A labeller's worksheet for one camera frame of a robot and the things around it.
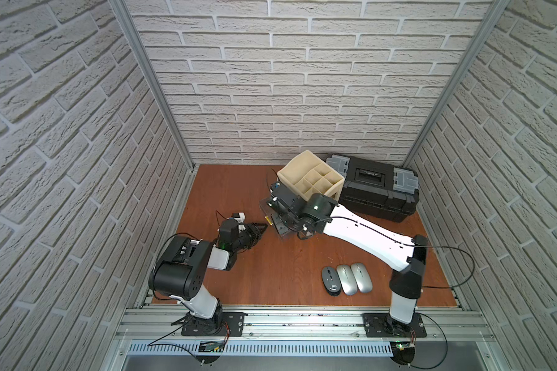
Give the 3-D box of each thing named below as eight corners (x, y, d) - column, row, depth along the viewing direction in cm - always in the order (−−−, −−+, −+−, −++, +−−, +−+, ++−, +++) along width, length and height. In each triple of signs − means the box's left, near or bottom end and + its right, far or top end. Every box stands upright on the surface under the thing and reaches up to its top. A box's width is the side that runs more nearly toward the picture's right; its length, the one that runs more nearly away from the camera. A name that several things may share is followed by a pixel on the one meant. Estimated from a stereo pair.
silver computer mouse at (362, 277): (361, 294, 82) (363, 292, 80) (350, 266, 89) (351, 264, 87) (373, 291, 83) (375, 289, 81) (361, 263, 90) (363, 261, 87)
